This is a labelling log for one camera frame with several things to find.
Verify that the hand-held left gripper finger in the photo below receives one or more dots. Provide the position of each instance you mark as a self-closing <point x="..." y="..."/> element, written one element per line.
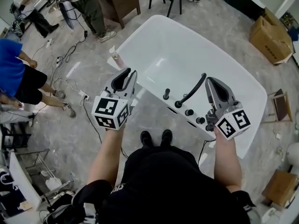
<point x="116" y="83"/>
<point x="133" y="85"/>

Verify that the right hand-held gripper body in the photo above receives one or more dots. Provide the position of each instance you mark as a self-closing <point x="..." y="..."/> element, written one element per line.
<point x="231" y="125"/>

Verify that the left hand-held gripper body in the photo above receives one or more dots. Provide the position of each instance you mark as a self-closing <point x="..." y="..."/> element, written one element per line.
<point x="107" y="111"/>

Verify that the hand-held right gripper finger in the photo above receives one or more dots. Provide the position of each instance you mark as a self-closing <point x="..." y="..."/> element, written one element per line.
<point x="225" y="92"/>
<point x="212" y="92"/>

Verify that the dark grey cylindrical bar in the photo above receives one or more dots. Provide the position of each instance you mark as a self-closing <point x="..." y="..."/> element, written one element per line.
<point x="166" y="93"/>

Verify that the white bathtub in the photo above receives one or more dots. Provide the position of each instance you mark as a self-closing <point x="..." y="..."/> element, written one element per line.
<point x="168" y="50"/>

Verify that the person's left forearm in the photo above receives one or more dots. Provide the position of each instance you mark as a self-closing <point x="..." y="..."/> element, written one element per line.
<point x="105" y="157"/>

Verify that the person's right forearm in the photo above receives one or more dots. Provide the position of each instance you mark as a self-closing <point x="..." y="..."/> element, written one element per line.
<point x="227" y="162"/>

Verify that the black curved faucet spout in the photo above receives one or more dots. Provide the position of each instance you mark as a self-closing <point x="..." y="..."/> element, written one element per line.
<point x="191" y="90"/>

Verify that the black faucet knob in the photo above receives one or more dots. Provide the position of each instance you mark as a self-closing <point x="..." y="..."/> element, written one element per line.
<point x="201" y="120"/>
<point x="189" y="112"/>
<point x="208" y="128"/>

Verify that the amber liquid pump bottle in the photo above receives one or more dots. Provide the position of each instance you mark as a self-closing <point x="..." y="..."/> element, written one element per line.
<point x="116" y="57"/>

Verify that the person's left black shoe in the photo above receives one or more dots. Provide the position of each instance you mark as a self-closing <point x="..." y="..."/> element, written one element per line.
<point x="146" y="137"/>

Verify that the person's black shoe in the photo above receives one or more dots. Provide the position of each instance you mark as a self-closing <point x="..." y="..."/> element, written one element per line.
<point x="146" y="137"/>
<point x="167" y="136"/>

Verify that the small white box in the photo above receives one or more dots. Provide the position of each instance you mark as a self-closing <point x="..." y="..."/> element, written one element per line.
<point x="278" y="135"/>

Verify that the small wooden stool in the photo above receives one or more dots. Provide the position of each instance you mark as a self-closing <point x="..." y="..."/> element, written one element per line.
<point x="281" y="104"/>

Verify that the person's right black shoe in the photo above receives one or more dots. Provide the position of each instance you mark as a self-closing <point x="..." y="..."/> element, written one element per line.
<point x="167" y="136"/>

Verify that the large cardboard box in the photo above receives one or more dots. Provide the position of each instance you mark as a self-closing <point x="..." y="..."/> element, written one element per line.
<point x="268" y="38"/>

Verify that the brown wooden cabinet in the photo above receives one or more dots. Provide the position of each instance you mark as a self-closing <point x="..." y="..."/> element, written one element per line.
<point x="116" y="3"/>

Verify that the small cardboard box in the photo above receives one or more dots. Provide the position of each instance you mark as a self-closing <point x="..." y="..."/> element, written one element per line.
<point x="280" y="188"/>

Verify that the grey standing fan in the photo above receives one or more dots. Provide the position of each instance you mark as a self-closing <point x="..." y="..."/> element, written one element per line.
<point x="67" y="15"/>

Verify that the white plastic jug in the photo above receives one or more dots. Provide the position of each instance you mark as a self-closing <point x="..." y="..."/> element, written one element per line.
<point x="53" y="183"/>

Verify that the person's black shirt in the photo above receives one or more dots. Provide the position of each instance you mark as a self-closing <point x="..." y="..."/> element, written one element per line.
<point x="163" y="190"/>

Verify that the white sink stand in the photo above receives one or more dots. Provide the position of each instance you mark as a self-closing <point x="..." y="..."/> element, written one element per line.
<point x="23" y="183"/>

